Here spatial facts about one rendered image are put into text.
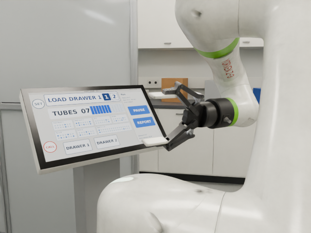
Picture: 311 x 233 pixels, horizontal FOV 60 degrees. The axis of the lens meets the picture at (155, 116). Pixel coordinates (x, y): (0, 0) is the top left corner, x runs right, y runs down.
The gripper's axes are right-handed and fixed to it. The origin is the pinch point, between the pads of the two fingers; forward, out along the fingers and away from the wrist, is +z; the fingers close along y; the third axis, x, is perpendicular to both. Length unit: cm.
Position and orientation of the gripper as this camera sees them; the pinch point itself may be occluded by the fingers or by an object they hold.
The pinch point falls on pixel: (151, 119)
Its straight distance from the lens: 70.8
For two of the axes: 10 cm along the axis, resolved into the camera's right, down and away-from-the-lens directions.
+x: -5.0, -4.1, 7.7
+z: -8.6, 0.8, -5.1
